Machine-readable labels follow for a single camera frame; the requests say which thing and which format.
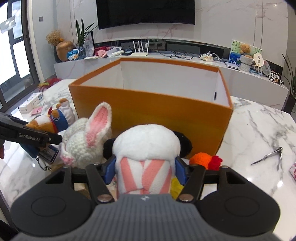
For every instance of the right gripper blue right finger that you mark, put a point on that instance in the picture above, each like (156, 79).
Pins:
(182, 171)

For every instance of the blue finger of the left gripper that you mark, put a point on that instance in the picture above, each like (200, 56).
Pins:
(33, 151)

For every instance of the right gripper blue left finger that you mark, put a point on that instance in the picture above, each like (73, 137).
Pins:
(108, 170)

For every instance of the yellow tape measure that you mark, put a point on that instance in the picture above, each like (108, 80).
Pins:
(176, 188)

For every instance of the orange crochet ball toy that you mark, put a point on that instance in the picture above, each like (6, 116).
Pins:
(206, 160)

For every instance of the white crochet bunny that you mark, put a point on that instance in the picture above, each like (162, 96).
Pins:
(82, 143)

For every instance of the brown plush keychain doll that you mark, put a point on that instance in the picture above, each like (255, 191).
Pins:
(56, 120)

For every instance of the pink striped white plush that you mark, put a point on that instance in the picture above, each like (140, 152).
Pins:
(145, 158)

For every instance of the brown gift box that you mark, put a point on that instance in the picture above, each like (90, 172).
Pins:
(82, 188)

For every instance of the small pink card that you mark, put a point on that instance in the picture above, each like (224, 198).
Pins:
(37, 110)

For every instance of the white blue small box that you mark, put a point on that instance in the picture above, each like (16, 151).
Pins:
(31, 102)

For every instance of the red feather duster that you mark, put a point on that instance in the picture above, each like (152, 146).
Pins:
(47, 84)

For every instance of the orange cardboard box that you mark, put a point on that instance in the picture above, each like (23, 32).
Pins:
(184, 96)

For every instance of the bronze round vase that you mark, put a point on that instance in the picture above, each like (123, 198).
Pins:
(63, 48)

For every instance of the silver nail clipper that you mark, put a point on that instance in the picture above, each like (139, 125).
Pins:
(275, 152)

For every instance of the red silver foil packet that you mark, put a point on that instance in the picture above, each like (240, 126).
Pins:
(292, 171)

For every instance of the white power strip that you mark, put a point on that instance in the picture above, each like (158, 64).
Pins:
(210, 57)

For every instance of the green plant in blue vase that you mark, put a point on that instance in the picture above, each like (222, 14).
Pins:
(82, 33)

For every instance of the white wifi router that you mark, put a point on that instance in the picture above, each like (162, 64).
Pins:
(138, 50)

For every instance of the potted green plant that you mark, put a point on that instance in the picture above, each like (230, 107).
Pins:
(290, 101)

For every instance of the round paper fan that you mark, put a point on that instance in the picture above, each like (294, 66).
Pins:
(258, 59)

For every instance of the small brown teddy bear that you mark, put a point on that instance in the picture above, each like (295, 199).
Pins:
(245, 50)

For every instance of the black television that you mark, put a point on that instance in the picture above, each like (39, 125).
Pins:
(114, 13)

